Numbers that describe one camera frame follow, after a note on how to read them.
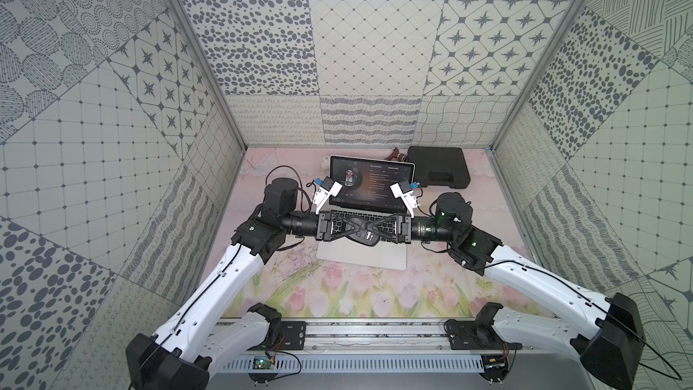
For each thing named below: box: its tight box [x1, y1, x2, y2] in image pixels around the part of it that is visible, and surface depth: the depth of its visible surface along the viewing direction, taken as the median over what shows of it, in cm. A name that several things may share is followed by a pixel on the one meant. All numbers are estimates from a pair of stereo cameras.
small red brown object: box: [383, 147, 407, 162], surface depth 117 cm
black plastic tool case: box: [406, 146, 472, 189], surface depth 109 cm
